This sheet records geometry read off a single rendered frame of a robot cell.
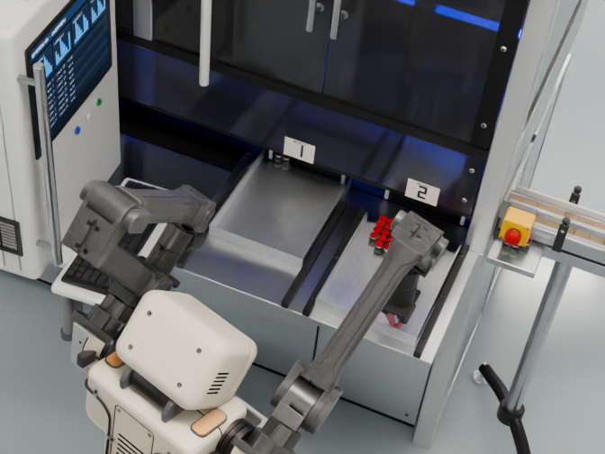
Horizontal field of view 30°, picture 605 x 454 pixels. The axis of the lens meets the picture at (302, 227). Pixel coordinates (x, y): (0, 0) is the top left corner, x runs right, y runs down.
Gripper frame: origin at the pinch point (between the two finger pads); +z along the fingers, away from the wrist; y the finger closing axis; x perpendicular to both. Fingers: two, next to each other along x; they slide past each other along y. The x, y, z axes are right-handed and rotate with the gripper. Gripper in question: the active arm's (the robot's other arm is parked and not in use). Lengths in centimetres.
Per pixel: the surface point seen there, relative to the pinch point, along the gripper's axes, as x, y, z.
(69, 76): 88, 0, -39
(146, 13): 86, 31, -41
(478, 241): -9.4, 35.9, -3.8
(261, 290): 33.9, -1.8, 3.0
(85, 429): 87, 1, 91
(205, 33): 66, 24, -46
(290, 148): 44, 34, -14
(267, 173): 51, 37, 0
